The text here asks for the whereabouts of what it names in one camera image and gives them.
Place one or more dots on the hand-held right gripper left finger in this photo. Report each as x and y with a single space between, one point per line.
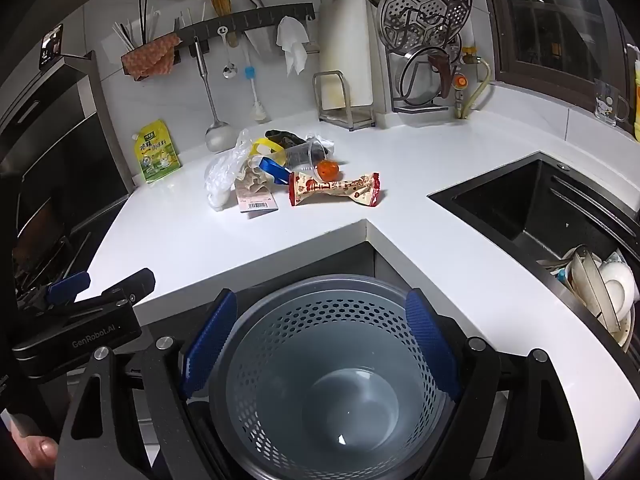
210 345

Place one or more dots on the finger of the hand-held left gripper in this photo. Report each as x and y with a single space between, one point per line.
67 285
132 282

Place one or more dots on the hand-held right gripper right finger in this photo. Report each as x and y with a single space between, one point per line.
432 345

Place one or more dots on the grey perforated plastic basket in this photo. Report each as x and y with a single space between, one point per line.
325 340

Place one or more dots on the clear plastic bag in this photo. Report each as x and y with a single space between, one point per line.
222 175

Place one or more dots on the blue packet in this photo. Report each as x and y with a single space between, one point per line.
275 170

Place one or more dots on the red snack wrapper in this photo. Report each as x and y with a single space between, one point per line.
330 187

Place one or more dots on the orange tangerine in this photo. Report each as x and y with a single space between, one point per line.
327 170

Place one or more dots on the clear plastic cup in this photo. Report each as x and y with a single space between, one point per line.
300 155

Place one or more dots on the person's left hand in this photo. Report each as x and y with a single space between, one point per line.
37 452

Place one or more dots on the yellow seasoning pouch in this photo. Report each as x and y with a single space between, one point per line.
156 152

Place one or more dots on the pink barcode paper package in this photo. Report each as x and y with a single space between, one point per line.
257 202

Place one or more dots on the black integrated stove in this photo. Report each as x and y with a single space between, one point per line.
50 135

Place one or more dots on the black kitchen sink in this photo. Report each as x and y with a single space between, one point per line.
520 205

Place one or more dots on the metal ladle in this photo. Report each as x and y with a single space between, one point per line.
220 135

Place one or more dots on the pile of dishes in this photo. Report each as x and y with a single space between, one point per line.
615 285

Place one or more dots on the yellow plastic lid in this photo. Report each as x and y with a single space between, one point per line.
270 144

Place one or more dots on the dark grey sock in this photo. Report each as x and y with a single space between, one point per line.
282 136

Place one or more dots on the blue bottle brush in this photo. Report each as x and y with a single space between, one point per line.
255 95

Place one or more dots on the orange dishcloth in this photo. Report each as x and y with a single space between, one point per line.
150 57

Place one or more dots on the small metal spoon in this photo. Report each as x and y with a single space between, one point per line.
229 70

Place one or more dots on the metal cutting board rack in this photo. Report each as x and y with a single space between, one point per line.
345 115

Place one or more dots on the grey lid rack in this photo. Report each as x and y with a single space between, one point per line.
392 100

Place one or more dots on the bundle of chopsticks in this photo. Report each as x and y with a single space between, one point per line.
144 25

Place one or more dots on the gas valve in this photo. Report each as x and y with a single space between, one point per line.
460 82

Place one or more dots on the glass pot lid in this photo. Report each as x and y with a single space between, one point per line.
420 80

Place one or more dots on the white hanging cloth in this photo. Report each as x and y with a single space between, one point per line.
292 40

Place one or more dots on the glass mug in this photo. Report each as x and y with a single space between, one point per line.
607 102

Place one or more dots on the white cutting board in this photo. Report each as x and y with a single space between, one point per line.
350 35

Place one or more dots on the yellow bottle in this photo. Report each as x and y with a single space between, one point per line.
637 95

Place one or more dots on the metal steamer tray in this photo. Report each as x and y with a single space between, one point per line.
425 5

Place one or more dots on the small wall display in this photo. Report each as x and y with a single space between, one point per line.
51 45

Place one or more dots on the dark grey hook rail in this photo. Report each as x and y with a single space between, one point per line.
260 17

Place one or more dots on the dark window frame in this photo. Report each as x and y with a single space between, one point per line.
500 25

